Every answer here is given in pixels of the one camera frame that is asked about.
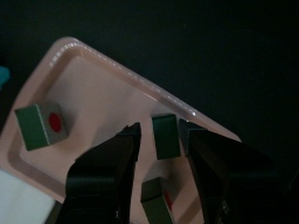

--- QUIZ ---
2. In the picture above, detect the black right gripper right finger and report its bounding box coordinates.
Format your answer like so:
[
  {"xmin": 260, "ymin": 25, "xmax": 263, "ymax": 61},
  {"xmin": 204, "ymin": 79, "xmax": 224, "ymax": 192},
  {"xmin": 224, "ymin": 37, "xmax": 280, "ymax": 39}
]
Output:
[{"xmin": 177, "ymin": 117, "xmax": 299, "ymax": 224}]

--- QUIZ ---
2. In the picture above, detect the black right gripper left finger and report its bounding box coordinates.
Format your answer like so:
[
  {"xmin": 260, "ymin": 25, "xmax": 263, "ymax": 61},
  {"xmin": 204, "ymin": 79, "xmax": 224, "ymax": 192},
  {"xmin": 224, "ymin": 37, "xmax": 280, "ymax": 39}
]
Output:
[{"xmin": 54, "ymin": 122, "xmax": 142, "ymax": 224}]

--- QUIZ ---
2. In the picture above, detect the green sushi piece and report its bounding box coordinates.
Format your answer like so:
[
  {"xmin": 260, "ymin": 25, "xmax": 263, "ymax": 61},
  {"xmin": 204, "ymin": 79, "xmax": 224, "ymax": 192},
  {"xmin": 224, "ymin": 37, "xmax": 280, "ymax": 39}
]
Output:
[
  {"xmin": 150, "ymin": 113, "xmax": 182, "ymax": 161},
  {"xmin": 138, "ymin": 176, "xmax": 176, "ymax": 224},
  {"xmin": 13, "ymin": 100, "xmax": 70, "ymax": 152}
]

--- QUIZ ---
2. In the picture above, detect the white cutting board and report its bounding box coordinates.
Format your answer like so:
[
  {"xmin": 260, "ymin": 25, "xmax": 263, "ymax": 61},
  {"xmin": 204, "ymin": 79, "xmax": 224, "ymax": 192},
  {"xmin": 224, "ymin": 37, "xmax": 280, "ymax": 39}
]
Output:
[{"xmin": 0, "ymin": 168, "xmax": 56, "ymax": 224}]

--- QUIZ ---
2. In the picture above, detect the pink square plate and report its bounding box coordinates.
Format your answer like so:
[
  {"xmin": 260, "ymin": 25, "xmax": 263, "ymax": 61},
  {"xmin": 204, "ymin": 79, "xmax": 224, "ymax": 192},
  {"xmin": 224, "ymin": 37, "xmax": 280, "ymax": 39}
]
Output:
[{"xmin": 0, "ymin": 36, "xmax": 243, "ymax": 224}]

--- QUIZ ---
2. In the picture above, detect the small teal toy piece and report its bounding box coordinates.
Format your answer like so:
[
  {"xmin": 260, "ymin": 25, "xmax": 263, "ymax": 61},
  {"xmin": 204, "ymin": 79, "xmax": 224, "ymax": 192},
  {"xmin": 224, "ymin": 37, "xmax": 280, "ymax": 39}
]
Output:
[{"xmin": 0, "ymin": 66, "xmax": 12, "ymax": 89}]

